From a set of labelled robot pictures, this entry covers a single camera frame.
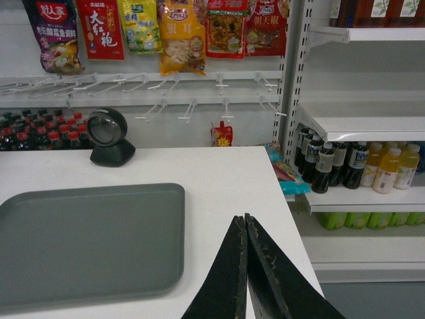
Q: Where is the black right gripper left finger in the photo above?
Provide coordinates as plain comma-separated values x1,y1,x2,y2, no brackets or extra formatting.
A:
183,216,248,318

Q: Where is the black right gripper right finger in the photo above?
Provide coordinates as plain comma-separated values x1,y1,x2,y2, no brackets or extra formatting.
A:
244,213,344,318

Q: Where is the grey rectangular serving tray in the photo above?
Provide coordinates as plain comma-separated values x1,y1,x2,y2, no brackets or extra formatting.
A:
1,183,185,311

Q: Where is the white checkout counter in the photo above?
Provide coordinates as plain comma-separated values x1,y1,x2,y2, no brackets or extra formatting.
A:
1,146,320,318

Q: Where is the teal snack bag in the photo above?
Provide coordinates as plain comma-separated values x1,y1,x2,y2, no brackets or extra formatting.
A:
264,142,310,195

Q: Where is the red spouted sauce pouch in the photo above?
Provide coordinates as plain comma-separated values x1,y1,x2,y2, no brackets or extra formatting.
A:
210,121,233,147

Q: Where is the black round barcode scanner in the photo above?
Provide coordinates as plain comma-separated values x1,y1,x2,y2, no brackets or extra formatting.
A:
87,108,135,167

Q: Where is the white metal store shelf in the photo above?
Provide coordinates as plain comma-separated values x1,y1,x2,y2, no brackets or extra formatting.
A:
0,0,425,283

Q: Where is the red pepper packet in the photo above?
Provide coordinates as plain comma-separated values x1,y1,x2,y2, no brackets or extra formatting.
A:
244,0,289,56

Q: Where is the yellow fungus snack bag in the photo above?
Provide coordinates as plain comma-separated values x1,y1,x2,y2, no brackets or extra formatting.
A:
159,1,206,75

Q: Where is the red mixed vegetable packet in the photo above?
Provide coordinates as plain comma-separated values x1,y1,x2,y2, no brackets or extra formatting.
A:
207,0,248,59

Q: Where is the green yellow seasoning packet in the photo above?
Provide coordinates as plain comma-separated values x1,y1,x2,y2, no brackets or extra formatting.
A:
118,0,163,54

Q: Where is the red spice packet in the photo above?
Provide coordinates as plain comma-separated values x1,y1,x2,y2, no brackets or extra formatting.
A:
76,0,124,60

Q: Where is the purple seasoning packet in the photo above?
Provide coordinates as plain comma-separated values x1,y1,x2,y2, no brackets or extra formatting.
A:
22,0,84,75

